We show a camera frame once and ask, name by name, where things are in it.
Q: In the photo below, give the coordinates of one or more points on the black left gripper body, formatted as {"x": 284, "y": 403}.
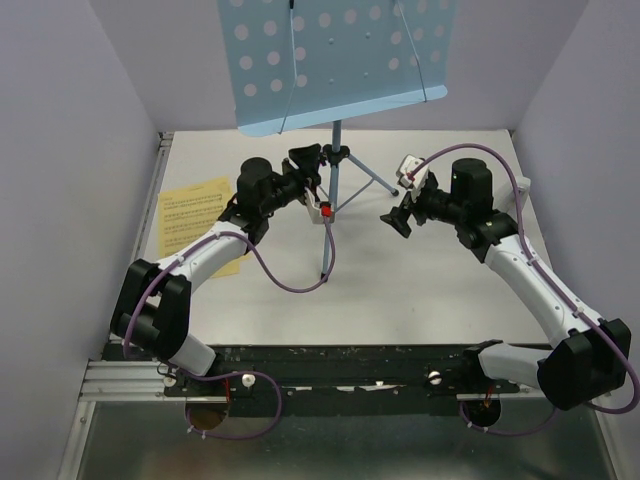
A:
{"x": 295, "y": 181}

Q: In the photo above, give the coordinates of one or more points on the aluminium frame rail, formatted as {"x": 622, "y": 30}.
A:
{"x": 126, "y": 384}

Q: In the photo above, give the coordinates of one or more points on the yellow sheet music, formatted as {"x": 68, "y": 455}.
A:
{"x": 186, "y": 214}

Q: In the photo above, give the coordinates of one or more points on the light blue music stand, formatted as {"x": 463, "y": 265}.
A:
{"x": 297, "y": 64}

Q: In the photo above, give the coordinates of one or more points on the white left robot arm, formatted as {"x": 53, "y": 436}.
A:
{"x": 152, "y": 312}

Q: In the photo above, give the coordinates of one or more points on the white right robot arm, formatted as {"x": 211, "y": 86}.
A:
{"x": 584, "y": 360}

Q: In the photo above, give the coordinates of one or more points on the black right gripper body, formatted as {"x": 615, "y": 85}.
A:
{"x": 427, "y": 202}

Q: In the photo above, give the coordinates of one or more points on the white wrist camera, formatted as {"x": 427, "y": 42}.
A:
{"x": 320, "y": 212}
{"x": 412, "y": 174}

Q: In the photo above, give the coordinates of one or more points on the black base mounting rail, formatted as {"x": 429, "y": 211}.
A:
{"x": 331, "y": 381}

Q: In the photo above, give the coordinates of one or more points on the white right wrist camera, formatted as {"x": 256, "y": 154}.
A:
{"x": 412, "y": 174}

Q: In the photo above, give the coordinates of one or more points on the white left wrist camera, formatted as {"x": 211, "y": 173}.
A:
{"x": 320, "y": 212}

